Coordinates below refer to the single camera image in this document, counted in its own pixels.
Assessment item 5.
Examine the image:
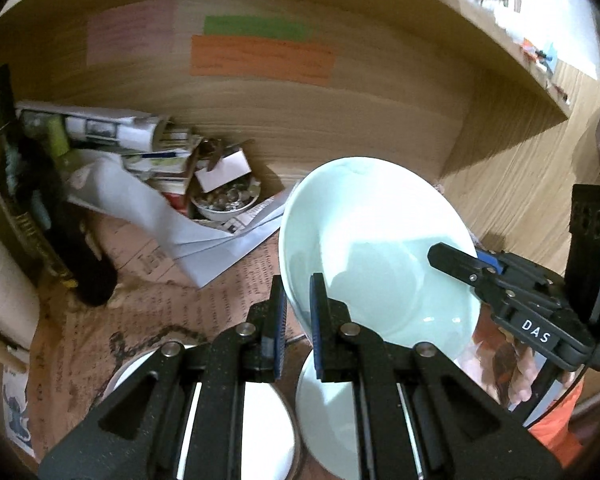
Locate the blue printed paper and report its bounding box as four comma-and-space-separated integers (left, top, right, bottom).
2, 375, 36, 456

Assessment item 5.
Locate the newspaper print tablecloth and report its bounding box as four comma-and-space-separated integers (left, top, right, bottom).
2, 200, 311, 480

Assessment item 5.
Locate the white plate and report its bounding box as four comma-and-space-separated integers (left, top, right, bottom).
112, 355, 297, 480

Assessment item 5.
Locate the red box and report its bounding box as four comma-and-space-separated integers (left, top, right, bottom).
162, 190, 191, 217

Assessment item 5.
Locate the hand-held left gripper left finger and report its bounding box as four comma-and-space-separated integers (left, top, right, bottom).
37, 275, 287, 480

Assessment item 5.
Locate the stack of papers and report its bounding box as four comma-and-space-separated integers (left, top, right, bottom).
122, 125, 204, 196

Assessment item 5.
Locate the white card box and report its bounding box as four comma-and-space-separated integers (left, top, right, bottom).
195, 150, 251, 193

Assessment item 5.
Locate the white paper sheet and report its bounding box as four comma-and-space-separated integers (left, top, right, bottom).
67, 150, 241, 288

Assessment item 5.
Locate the small bowl of coins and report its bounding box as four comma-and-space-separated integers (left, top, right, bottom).
190, 177, 262, 222

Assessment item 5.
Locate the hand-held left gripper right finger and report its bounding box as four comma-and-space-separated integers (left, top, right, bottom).
308, 272, 563, 480

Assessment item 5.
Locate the orange sticky note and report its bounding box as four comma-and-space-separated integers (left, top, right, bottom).
190, 35, 336, 86

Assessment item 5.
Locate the wooden shelf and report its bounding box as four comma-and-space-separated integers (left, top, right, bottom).
0, 0, 572, 181

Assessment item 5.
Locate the yellow-green marker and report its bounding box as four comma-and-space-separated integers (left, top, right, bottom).
47, 115, 72, 157

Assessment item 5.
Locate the person's right hand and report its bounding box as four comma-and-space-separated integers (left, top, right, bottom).
495, 340, 546, 407

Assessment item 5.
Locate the orange garment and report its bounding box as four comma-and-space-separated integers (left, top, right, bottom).
472, 317, 588, 456

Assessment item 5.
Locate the mint green bowl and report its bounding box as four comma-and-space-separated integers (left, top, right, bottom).
278, 156, 482, 348

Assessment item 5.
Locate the grey plate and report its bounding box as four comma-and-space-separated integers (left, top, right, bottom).
102, 350, 302, 480

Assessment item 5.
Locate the black bag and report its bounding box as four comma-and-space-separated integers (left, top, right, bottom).
0, 65, 118, 306

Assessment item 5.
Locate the green sticky note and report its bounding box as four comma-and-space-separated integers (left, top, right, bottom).
203, 15, 313, 43

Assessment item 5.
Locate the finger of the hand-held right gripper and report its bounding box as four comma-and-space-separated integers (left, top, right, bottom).
427, 243, 502, 302
476, 251, 567, 307

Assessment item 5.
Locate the pink sticky note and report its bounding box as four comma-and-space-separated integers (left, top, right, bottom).
86, 0, 176, 66

